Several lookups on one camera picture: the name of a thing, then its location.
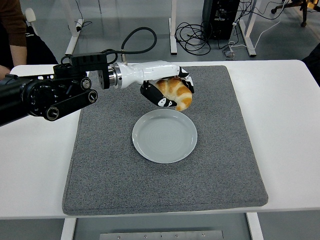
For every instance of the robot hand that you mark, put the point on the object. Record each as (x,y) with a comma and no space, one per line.
(150,71)

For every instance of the golden croissant bread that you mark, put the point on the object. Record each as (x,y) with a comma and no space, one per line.
(182,97)

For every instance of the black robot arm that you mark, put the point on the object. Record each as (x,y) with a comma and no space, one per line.
(15,92)

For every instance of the person's right forearm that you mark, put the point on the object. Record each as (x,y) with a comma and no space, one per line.
(3,71)

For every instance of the person's left forearm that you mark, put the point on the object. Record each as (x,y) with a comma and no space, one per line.
(18,56)

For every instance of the round grey plate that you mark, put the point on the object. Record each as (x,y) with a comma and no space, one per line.
(165,137)

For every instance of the grey metal plate with screws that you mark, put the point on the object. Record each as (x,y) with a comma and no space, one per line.
(160,235)

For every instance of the white desk leg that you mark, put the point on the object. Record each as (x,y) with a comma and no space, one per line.
(72,40)
(251,48)
(173,37)

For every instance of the grey floor socket box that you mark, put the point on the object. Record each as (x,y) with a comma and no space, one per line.
(229,54)

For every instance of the black computer tower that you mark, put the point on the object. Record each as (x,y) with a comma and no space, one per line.
(220,27)

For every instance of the person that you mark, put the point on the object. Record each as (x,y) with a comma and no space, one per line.
(37,50)

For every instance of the grey fabric mat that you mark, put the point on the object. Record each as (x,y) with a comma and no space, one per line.
(175,185)

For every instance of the white chair armrest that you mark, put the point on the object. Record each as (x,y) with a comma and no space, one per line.
(30,15)

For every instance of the black bulky object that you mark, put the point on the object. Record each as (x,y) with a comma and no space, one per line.
(313,62)

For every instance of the brown chair base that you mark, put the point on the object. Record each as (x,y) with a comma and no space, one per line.
(305,15)

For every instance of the white table leg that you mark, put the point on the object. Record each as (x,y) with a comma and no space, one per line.
(68,230)
(255,228)

